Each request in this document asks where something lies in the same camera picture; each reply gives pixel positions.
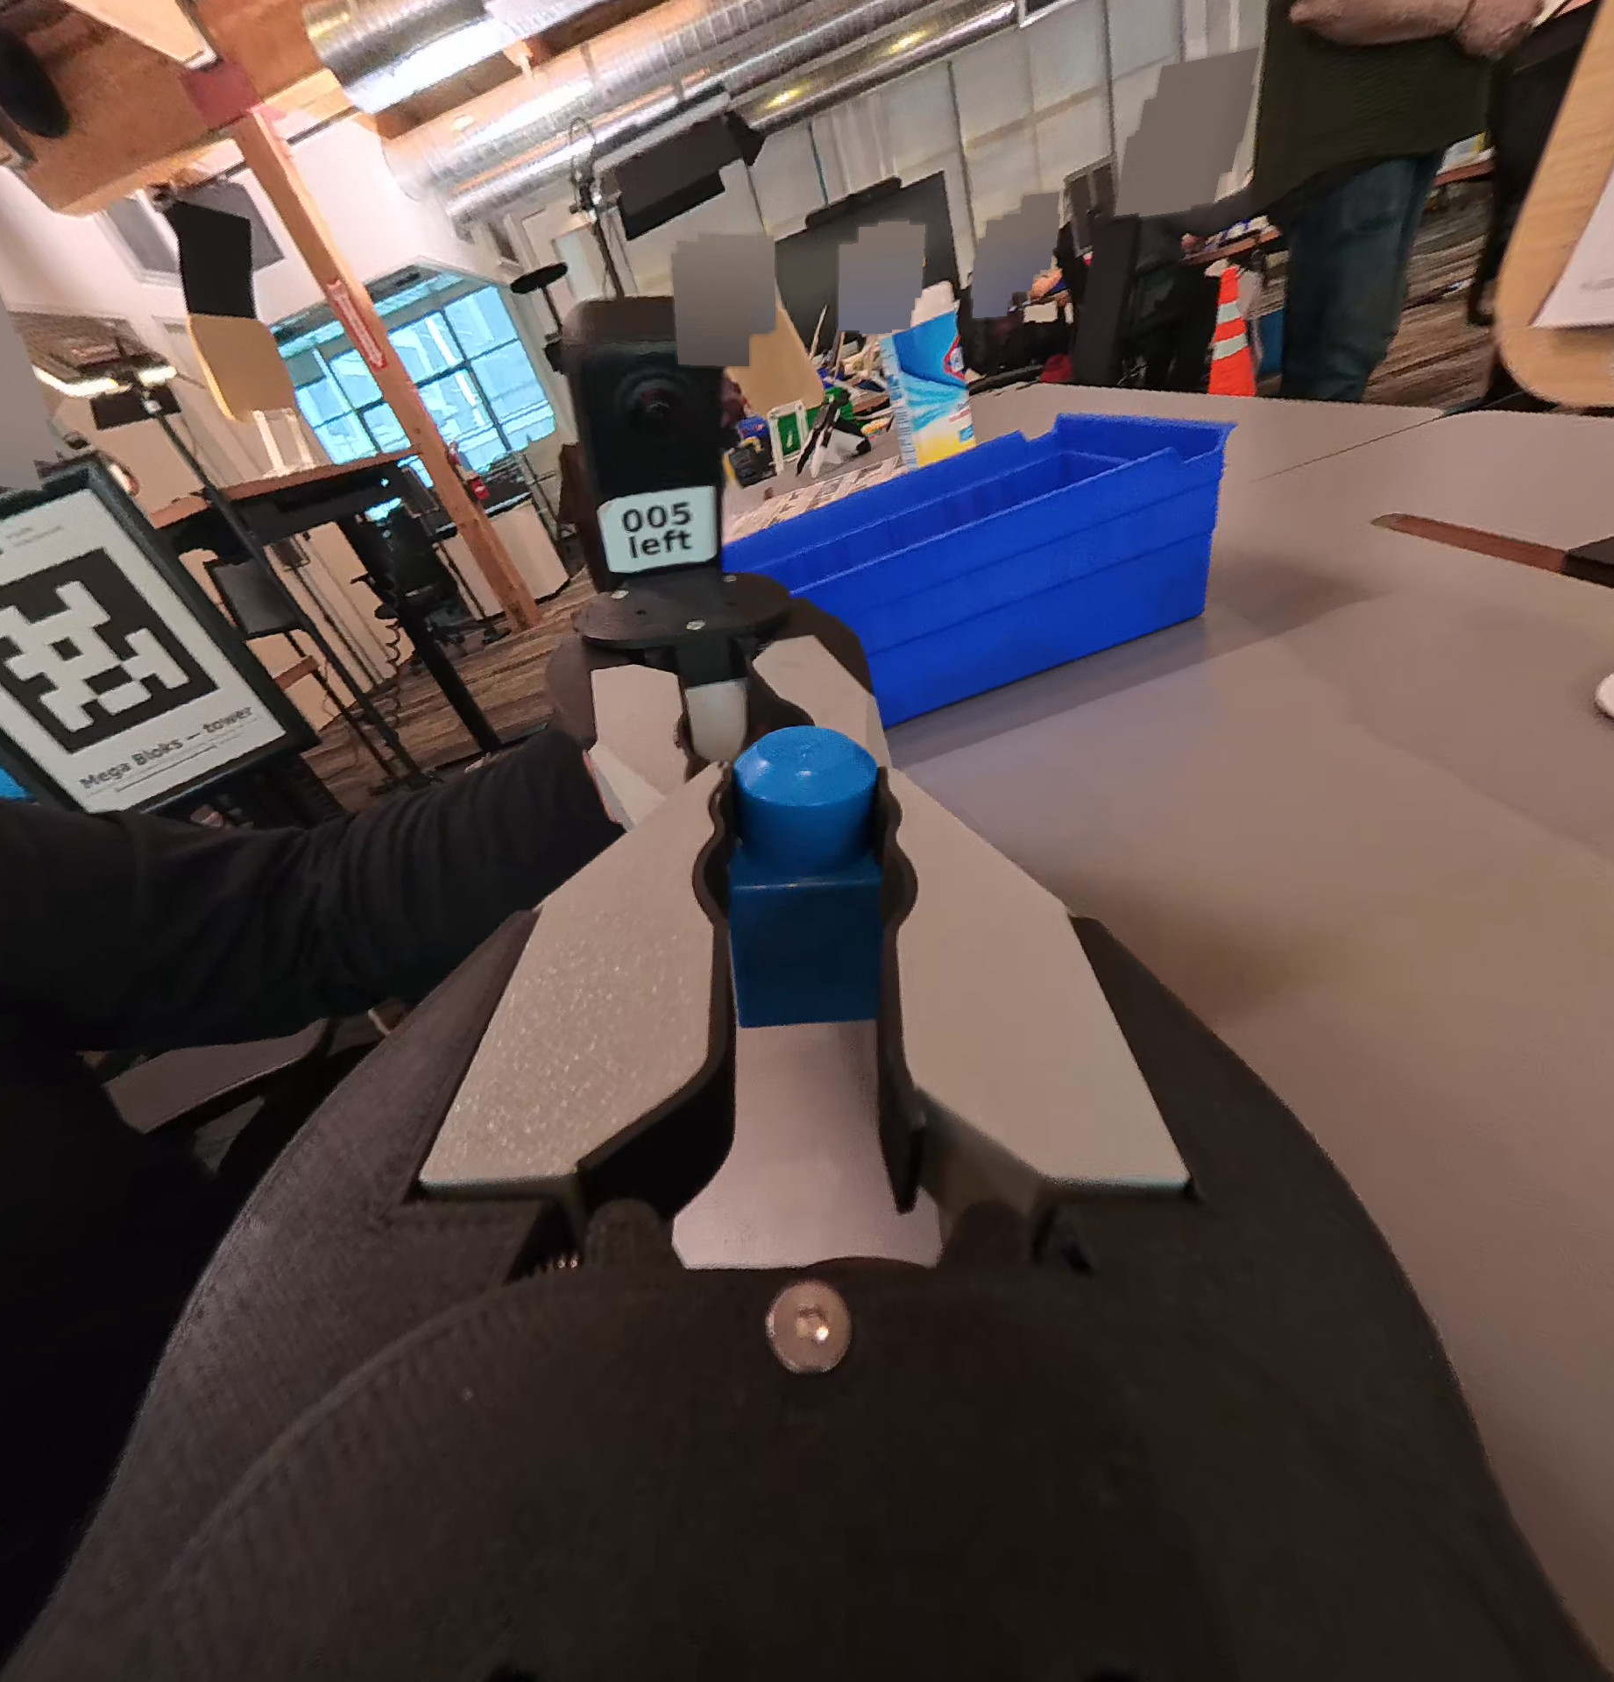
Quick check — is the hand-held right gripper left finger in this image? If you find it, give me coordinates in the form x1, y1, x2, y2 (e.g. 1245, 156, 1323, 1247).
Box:
418, 768, 743, 1217

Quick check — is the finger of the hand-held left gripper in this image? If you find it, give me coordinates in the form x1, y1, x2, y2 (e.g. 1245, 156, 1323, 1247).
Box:
585, 662, 699, 821
750, 639, 889, 776

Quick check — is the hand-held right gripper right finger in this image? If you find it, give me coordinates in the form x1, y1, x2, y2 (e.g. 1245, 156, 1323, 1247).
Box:
872, 768, 1194, 1217

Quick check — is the blue mega block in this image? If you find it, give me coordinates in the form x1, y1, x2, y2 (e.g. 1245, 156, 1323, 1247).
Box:
729, 730, 892, 1033

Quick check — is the blue plastic bin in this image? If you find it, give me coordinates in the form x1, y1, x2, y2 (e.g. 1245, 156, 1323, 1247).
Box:
716, 414, 1235, 730

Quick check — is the person's left forearm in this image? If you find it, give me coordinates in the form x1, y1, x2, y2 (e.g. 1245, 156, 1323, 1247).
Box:
0, 732, 625, 1059

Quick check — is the large black display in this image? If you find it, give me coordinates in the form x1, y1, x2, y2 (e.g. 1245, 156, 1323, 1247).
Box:
769, 171, 967, 343

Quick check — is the blue white wipes canister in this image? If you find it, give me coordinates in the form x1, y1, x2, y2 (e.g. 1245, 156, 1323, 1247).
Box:
887, 302, 978, 469

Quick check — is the black standing desk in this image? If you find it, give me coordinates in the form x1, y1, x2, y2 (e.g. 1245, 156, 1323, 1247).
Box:
139, 448, 553, 789

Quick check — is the framed marker sign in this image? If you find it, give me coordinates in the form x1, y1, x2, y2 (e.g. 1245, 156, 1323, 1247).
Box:
0, 461, 322, 816

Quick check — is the orange traffic cone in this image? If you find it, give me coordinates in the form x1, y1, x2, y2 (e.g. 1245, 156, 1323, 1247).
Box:
1203, 257, 1261, 398

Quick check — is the wooden document stand white base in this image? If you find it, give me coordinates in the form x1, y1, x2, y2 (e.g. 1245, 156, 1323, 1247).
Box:
1491, 0, 1614, 732

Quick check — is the laminated instruction sheet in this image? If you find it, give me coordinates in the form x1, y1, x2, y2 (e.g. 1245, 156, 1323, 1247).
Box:
1537, 145, 1614, 335

